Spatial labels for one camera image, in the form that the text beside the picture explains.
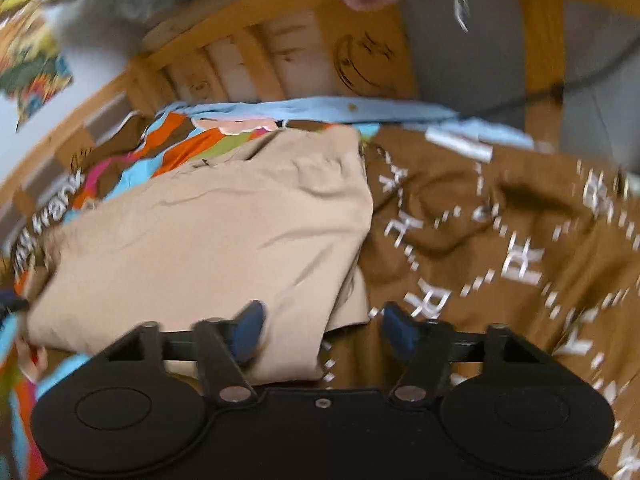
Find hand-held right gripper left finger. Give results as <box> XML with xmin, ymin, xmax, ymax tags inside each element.
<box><xmin>102</xmin><ymin>301</ymin><xmax>267</xmax><ymax>407</ymax></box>

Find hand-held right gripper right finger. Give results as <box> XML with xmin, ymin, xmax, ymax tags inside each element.
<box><xmin>382</xmin><ymin>304</ymin><xmax>547</xmax><ymax>407</ymax></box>

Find beige hooded zip jacket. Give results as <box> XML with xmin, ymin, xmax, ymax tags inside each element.
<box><xmin>27</xmin><ymin>124</ymin><xmax>374</xmax><ymax>382</ymax></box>

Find brown striped printed blanket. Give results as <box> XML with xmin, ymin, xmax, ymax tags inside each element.
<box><xmin>0</xmin><ymin>104</ymin><xmax>640</xmax><ymax>480</ymax></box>

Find light blue bed sheet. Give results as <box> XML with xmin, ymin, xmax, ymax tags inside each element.
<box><xmin>159</xmin><ymin>97</ymin><xmax>553</xmax><ymax>152</ymax></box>

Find black cable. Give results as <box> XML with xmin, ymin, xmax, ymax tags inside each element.
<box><xmin>462</xmin><ymin>17</ymin><xmax>640</xmax><ymax>117</ymax></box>

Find wooden bed frame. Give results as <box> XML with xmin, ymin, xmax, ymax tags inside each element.
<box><xmin>0</xmin><ymin>0</ymin><xmax>640</xmax><ymax>281</ymax></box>

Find colourful cartoon wall poster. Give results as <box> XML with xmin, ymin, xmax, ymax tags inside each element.
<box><xmin>0</xmin><ymin>0</ymin><xmax>76</xmax><ymax>128</ymax></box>

